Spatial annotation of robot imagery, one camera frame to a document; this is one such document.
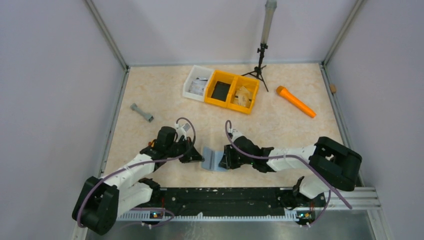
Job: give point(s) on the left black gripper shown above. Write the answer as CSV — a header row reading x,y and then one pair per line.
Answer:
x,y
192,155

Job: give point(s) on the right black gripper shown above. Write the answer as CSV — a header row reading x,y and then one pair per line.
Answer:
x,y
227,161

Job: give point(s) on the beige card holder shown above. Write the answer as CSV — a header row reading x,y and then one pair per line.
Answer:
x,y
212,158

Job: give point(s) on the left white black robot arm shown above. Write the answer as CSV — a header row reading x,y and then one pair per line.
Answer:
x,y
103,199

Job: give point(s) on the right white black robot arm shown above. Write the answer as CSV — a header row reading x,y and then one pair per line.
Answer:
x,y
335,167

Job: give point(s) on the yellow red toy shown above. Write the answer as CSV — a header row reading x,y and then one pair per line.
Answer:
x,y
151,144

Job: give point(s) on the beige parts in bin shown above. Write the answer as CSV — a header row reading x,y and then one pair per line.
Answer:
x,y
242,97

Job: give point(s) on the papers in white bin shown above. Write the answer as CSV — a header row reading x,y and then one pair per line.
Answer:
x,y
198,86

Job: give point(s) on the white plastic bin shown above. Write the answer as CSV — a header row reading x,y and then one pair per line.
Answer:
x,y
195,72

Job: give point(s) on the black pad in bin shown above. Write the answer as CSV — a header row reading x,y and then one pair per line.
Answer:
x,y
220,91

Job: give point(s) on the yellow bin with beige parts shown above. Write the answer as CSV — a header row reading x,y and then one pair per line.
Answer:
x,y
252,85

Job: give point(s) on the yellow bin with black pad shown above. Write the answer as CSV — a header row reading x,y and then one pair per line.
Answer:
x,y
223,76

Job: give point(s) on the grey dumbbell-shaped part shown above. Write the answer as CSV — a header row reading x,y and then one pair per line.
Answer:
x,y
147,116

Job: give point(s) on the orange flashlight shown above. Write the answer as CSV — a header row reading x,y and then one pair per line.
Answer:
x,y
285,93

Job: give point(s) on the black tripod with grey pole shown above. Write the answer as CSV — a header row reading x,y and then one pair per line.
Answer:
x,y
270,7

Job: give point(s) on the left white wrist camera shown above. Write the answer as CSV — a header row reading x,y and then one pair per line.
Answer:
x,y
182,130

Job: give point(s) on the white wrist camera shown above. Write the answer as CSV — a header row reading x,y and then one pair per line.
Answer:
x,y
182,130
235,134

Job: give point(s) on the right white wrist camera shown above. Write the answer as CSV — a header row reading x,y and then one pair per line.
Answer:
x,y
235,134

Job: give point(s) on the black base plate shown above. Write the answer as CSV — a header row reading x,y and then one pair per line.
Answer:
x,y
230,201

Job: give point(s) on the grey slotted cable duct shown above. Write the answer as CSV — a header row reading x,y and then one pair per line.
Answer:
x,y
147,216

